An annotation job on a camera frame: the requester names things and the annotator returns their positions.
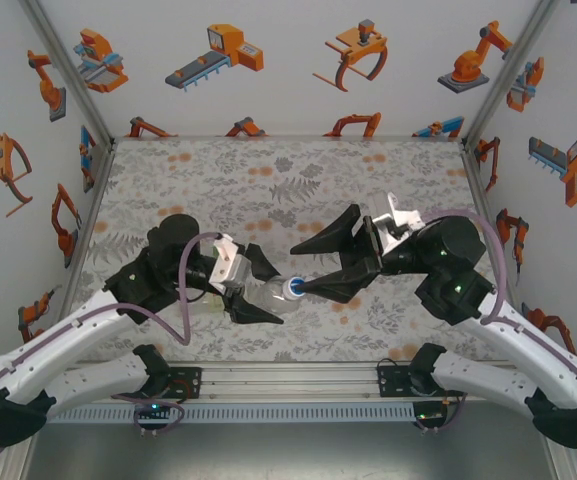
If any long aluminium frame rail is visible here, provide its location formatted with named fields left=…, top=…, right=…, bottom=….
left=15, top=360, right=562, bottom=404

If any aluminium frame post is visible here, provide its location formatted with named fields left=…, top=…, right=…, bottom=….
left=460, top=0, right=564, bottom=149
left=19, top=0, right=118, bottom=147

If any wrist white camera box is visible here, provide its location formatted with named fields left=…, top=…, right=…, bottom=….
left=206, top=233, right=250, bottom=300
left=370, top=191, right=425, bottom=255

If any clear unlabelled plastic bottle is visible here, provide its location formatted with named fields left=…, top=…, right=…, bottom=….
left=245, top=276, right=299, bottom=317

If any aluminium side rail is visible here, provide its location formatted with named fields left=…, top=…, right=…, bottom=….
left=42, top=139, right=118, bottom=364
left=460, top=139, right=537, bottom=359

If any aluminium frame leg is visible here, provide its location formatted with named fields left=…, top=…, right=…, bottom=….
left=542, top=444, right=577, bottom=480
left=0, top=442, right=32, bottom=480

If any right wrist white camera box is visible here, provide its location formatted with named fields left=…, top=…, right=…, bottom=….
left=370, top=191, right=425, bottom=255

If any perforated grey cable tray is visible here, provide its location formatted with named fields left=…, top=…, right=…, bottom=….
left=47, top=402, right=415, bottom=424

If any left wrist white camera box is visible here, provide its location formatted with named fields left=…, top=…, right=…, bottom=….
left=206, top=233, right=250, bottom=300

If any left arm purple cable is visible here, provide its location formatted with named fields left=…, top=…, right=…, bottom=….
left=0, top=230, right=222, bottom=436

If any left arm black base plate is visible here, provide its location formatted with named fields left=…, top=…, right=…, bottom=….
left=167, top=367, right=203, bottom=400

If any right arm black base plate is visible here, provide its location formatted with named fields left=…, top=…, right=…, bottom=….
left=376, top=363, right=469, bottom=400

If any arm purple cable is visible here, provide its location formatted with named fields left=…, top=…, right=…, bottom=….
left=415, top=208, right=577, bottom=435
left=0, top=230, right=222, bottom=436

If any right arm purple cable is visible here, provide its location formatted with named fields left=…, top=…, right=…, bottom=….
left=415, top=208, right=577, bottom=435

